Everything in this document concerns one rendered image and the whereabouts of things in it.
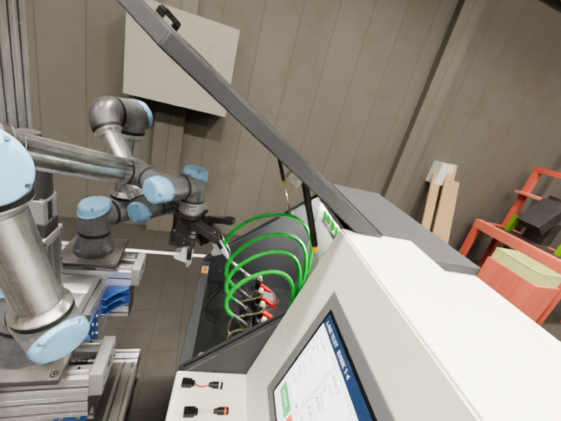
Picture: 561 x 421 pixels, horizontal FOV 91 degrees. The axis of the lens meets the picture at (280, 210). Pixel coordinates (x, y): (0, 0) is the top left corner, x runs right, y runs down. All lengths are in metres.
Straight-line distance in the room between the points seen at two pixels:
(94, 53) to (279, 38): 1.85
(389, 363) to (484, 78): 4.72
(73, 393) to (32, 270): 0.50
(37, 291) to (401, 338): 0.69
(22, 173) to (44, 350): 0.40
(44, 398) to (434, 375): 1.00
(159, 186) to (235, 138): 2.71
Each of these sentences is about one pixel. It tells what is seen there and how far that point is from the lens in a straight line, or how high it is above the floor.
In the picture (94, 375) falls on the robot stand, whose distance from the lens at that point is 1.04.
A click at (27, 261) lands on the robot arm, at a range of 0.71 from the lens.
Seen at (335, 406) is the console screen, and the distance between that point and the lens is 0.62.
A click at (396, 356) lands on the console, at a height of 1.50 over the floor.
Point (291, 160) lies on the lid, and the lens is 0.63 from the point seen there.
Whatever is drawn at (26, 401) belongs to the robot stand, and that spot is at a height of 0.90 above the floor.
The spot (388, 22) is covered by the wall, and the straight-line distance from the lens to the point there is 4.06.
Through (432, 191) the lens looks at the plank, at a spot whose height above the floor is 1.18.
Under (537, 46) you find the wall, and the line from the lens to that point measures 5.62.
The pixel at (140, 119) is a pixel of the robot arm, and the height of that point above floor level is 1.62.
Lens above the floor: 1.81
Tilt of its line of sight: 21 degrees down
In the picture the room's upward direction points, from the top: 15 degrees clockwise
